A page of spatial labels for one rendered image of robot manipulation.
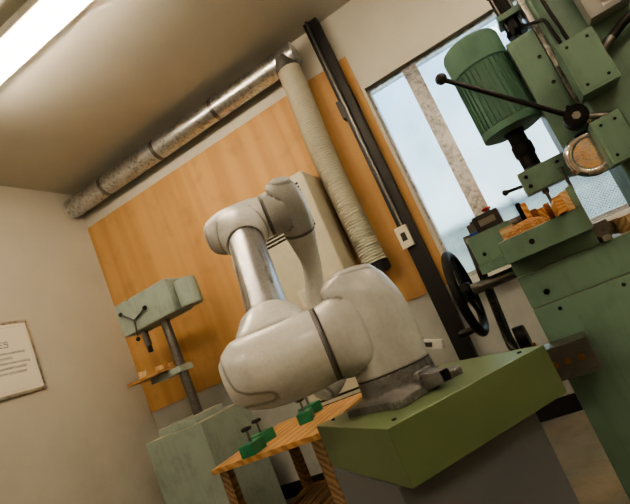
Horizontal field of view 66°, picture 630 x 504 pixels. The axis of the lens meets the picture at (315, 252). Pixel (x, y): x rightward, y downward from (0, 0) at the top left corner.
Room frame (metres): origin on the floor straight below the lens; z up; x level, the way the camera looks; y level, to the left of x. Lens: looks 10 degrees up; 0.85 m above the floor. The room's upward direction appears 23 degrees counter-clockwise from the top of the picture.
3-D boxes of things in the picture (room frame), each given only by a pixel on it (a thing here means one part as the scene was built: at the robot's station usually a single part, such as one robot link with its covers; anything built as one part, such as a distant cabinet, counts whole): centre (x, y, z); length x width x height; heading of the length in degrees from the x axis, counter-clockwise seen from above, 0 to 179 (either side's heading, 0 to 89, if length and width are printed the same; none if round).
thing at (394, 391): (0.98, -0.06, 0.72); 0.22 x 0.18 x 0.06; 36
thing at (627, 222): (1.22, -0.75, 0.82); 0.04 x 0.04 x 0.04; 15
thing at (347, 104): (2.78, -0.54, 1.35); 0.11 x 0.10 x 2.70; 69
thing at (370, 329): (1.00, -0.04, 0.86); 0.18 x 0.16 x 0.22; 94
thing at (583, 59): (1.19, -0.83, 1.23); 0.09 x 0.08 x 0.15; 66
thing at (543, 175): (1.41, -0.71, 1.03); 0.14 x 0.07 x 0.09; 66
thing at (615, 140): (1.20, -0.80, 1.02); 0.09 x 0.07 x 0.12; 156
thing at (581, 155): (1.25, -0.76, 1.02); 0.12 x 0.03 x 0.12; 66
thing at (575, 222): (1.49, -0.61, 0.87); 0.61 x 0.30 x 0.06; 156
